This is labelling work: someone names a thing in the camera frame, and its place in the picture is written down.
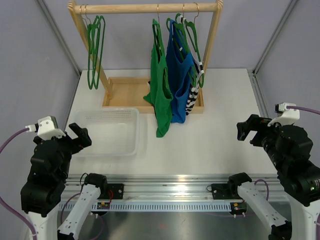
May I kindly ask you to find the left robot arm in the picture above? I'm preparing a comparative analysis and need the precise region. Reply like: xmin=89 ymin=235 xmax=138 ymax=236
xmin=20 ymin=118 xmax=108 ymax=240

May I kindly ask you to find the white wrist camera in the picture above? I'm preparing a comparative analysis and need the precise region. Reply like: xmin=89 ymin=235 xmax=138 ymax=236
xmin=268 ymin=102 xmax=300 ymax=127
xmin=25 ymin=116 xmax=66 ymax=141

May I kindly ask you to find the blue tank top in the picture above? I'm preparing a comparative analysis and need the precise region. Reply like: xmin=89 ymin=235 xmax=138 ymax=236
xmin=165 ymin=18 xmax=194 ymax=124

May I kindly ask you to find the green hanger of blue top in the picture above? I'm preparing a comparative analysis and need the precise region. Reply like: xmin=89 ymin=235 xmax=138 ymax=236
xmin=173 ymin=20 xmax=197 ymax=87

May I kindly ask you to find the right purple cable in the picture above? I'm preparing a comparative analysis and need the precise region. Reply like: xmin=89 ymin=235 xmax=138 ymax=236
xmin=287 ymin=105 xmax=320 ymax=115

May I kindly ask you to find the wooden clothes rack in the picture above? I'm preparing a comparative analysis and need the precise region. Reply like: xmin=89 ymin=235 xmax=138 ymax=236
xmin=67 ymin=0 xmax=224 ymax=115

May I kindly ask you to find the empty green hanger outer left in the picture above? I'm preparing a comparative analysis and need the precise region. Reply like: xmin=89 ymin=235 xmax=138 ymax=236
xmin=87 ymin=15 xmax=100 ymax=90

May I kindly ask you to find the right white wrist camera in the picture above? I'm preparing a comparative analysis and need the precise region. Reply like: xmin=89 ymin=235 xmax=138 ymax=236
xmin=268 ymin=102 xmax=300 ymax=127

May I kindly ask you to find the empty green hanger inner left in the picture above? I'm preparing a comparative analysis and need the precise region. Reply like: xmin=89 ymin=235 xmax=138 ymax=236
xmin=91 ymin=15 xmax=106 ymax=90

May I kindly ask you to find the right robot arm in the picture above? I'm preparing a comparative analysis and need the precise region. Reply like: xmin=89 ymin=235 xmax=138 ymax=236
xmin=226 ymin=114 xmax=320 ymax=240

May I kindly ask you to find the black white striped tank top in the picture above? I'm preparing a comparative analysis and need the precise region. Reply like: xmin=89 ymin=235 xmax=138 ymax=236
xmin=183 ymin=18 xmax=205 ymax=116

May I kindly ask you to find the empty green hanger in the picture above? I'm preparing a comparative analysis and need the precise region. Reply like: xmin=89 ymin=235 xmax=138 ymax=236
xmin=91 ymin=15 xmax=106 ymax=90
xmin=87 ymin=15 xmax=100 ymax=90

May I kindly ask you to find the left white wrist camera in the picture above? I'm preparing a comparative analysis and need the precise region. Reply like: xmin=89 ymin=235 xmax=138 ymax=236
xmin=25 ymin=116 xmax=66 ymax=141

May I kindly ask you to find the green hanger of striped top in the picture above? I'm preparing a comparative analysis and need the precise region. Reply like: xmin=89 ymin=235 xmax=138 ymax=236
xmin=175 ymin=2 xmax=205 ymax=88

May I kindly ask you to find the white plastic basket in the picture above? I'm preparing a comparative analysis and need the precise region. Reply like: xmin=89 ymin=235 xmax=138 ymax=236
xmin=72 ymin=107 xmax=140 ymax=157

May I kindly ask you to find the purple cable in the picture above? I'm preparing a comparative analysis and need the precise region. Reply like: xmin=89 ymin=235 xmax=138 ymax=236
xmin=287 ymin=105 xmax=320 ymax=115
xmin=0 ymin=127 xmax=38 ymax=240

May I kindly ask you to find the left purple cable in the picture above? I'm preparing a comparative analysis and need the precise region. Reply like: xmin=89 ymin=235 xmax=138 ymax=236
xmin=0 ymin=127 xmax=38 ymax=240

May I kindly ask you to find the green tank top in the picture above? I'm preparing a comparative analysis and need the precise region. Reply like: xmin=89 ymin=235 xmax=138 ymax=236
xmin=142 ymin=19 xmax=174 ymax=138

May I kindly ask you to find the white slotted cable duct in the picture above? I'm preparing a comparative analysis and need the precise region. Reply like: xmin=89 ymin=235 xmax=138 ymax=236
xmin=57 ymin=201 xmax=236 ymax=212

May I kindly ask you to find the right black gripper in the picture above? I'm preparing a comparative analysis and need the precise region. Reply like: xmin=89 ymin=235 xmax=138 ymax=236
xmin=236 ymin=113 xmax=289 ymax=170

